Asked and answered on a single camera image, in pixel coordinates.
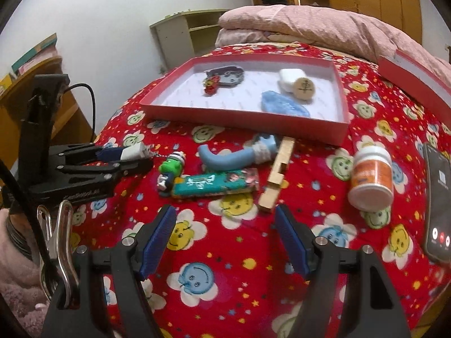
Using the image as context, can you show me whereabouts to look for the wooden notched block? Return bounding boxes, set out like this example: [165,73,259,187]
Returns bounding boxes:
[258,137,297,214]

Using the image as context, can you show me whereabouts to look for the black cable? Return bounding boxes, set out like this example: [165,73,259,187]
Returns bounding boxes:
[65,83,97,145]

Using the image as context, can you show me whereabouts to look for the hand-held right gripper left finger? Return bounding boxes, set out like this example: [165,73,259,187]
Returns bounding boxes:
[41,204,177,338]

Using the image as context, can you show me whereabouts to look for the white jar orange label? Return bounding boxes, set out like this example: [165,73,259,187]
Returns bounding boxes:
[348,144,394,212]

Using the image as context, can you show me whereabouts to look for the pink quilt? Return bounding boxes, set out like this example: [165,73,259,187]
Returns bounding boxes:
[215,4,451,88]

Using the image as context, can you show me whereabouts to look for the wooden desk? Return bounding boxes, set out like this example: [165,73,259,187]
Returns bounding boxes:
[0,55,96,187]

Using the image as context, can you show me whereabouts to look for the green frog keychain figure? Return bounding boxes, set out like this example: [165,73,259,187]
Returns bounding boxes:
[150,150,187,197]

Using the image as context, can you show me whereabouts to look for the beige shelf unit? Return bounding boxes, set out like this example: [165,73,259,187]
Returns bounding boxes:
[150,8,240,73]

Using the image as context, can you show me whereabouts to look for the red box lid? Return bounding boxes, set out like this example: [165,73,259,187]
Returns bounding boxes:
[378,48,451,113]

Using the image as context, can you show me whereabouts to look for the metal spring clip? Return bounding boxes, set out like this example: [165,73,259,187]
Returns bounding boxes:
[37,200,80,307]

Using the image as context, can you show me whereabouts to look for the blue curved handle white tape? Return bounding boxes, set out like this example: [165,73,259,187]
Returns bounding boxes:
[197,132,282,177]

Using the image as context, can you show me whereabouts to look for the red smiley flower blanket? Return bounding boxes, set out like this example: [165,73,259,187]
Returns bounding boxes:
[67,40,451,338]

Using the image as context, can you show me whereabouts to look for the stack of books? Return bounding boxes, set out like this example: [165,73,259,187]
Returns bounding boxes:
[0,33,60,92]

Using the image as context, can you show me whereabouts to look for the white USB charger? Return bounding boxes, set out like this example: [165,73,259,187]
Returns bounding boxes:
[120,143,150,161]

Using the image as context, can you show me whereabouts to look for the person's left forearm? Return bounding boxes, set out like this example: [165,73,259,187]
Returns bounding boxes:
[0,208,53,328]

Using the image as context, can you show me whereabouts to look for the red cardboard box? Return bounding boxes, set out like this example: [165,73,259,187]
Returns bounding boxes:
[139,54,350,147]

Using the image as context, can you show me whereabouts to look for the blue correction tape dispenser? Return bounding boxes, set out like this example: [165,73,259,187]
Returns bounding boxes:
[261,90,312,117]

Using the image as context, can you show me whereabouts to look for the green cartoon print lighter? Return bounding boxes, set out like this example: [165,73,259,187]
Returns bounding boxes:
[171,169,260,198]

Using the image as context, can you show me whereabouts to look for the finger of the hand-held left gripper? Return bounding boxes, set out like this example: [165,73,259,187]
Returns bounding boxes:
[49,143,124,164]
[56,158,154,184]

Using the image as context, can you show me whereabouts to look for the round wooden chess piece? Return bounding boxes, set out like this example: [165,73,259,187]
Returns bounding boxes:
[292,76,316,101]

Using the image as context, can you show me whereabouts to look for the black smartphone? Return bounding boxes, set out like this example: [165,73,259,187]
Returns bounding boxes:
[421,142,451,264]

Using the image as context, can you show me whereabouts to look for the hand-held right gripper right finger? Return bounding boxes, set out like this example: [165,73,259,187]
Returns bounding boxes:
[274,204,411,338]

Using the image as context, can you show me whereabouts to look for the white earbuds case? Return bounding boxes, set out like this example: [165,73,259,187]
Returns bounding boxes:
[279,68,307,93]

